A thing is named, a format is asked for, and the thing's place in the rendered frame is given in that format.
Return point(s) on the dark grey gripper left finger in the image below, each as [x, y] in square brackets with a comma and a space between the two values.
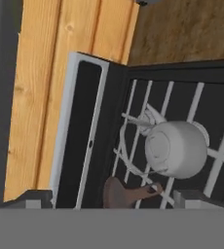
[39, 196]

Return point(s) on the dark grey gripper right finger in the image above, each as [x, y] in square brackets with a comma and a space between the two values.
[187, 196]

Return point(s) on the white kettle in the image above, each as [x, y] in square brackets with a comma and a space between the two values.
[179, 149]

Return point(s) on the brown wooden spoon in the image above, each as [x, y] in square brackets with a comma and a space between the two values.
[123, 194]

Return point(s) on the black hob with white grates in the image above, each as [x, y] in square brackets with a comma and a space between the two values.
[182, 97]

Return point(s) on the dark grey upright panel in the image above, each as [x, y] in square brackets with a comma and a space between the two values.
[3, 97]

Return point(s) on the light wooden cabinet front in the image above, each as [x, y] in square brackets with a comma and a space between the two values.
[42, 81]

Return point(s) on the black oven door grey frame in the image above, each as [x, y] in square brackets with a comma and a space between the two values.
[81, 129]

